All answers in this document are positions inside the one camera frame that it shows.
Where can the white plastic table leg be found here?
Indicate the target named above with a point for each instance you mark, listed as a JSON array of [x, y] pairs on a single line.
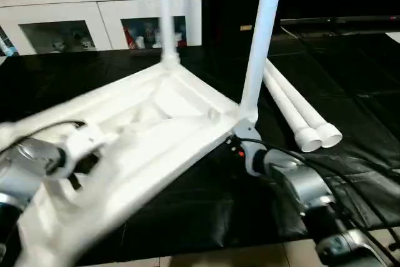
[[165, 17], [306, 104], [262, 35], [284, 101]]

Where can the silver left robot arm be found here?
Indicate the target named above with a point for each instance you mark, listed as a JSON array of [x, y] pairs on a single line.
[[25, 167]]

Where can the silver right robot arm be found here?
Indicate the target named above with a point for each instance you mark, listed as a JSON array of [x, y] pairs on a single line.
[[300, 182]]

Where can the black work mat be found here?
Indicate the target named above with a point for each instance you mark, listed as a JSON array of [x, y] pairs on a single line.
[[206, 217]]

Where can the small yellow label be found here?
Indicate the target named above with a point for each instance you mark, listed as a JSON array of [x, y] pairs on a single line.
[[245, 27]]

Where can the red bottle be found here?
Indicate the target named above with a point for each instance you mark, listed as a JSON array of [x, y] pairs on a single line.
[[131, 37]]

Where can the teal plastic object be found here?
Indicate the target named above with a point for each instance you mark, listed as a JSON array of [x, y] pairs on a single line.
[[5, 45]]

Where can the white glass-door cabinet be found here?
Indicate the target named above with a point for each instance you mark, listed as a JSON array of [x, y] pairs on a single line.
[[62, 4]]

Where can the dark metal rail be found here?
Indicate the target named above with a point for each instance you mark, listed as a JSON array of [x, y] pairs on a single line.
[[344, 20]]

